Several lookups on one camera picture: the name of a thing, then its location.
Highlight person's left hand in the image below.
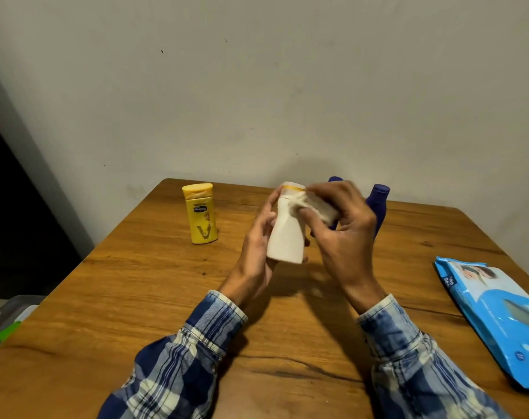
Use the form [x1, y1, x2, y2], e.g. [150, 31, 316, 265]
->
[218, 186, 311, 307]

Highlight person's right hand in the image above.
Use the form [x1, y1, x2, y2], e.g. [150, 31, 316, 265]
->
[297, 180, 386, 315]

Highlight white bottle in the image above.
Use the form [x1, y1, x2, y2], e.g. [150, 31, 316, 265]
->
[266, 182, 309, 265]

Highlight white wet wipe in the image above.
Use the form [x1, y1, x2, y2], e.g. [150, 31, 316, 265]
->
[288, 190, 340, 226]

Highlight dark blue bottle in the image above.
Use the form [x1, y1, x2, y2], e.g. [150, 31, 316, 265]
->
[327, 176, 345, 232]
[365, 183, 391, 239]

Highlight yellow bottle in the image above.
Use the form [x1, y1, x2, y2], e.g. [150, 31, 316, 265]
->
[182, 183, 219, 246]

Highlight blue wet wipes pack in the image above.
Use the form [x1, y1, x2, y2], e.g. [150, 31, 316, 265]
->
[434, 256, 529, 390]

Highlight person's left forearm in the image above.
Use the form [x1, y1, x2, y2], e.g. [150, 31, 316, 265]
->
[97, 290, 249, 419]

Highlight person's right forearm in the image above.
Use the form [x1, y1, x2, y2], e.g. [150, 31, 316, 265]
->
[356, 294, 512, 419]

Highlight wooden table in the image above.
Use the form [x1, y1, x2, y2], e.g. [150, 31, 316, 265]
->
[0, 178, 529, 419]

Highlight grey plastic box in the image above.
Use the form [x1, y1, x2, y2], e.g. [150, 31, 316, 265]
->
[0, 294, 46, 358]

